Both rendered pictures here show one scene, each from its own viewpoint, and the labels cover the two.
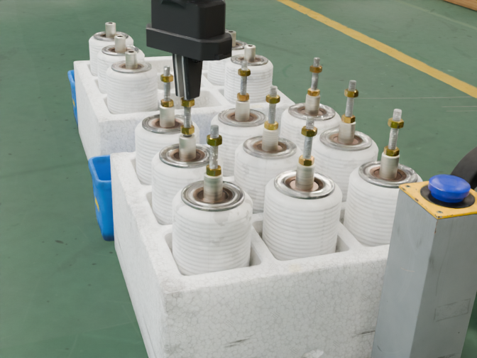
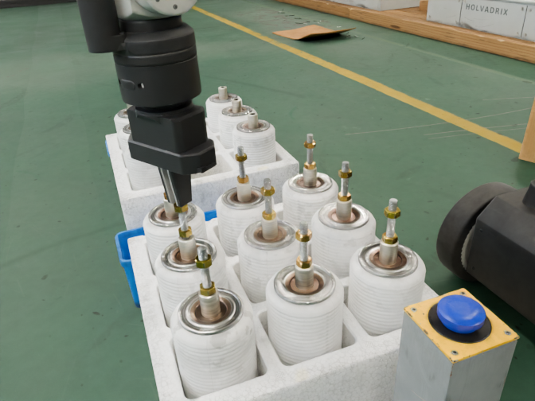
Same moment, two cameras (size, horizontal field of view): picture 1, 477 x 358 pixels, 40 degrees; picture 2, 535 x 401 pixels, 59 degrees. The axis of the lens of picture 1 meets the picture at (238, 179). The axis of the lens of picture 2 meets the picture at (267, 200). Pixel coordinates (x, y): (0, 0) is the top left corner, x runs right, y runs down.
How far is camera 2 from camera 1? 0.28 m
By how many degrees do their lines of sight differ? 4
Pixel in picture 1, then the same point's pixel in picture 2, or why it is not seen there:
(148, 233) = (155, 340)
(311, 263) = (318, 367)
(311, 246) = (316, 347)
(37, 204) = (79, 274)
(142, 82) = not seen: hidden behind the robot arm
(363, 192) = (365, 283)
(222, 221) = (220, 345)
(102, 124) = (124, 203)
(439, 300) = not seen: outside the picture
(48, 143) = (92, 206)
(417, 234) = (428, 367)
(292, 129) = (292, 203)
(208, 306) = not seen: outside the picture
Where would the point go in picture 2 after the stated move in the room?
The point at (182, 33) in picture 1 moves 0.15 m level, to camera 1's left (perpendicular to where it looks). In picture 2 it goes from (161, 147) to (29, 153)
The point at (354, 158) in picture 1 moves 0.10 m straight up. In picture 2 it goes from (353, 236) to (356, 173)
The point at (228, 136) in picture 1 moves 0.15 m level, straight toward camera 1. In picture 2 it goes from (232, 219) to (228, 281)
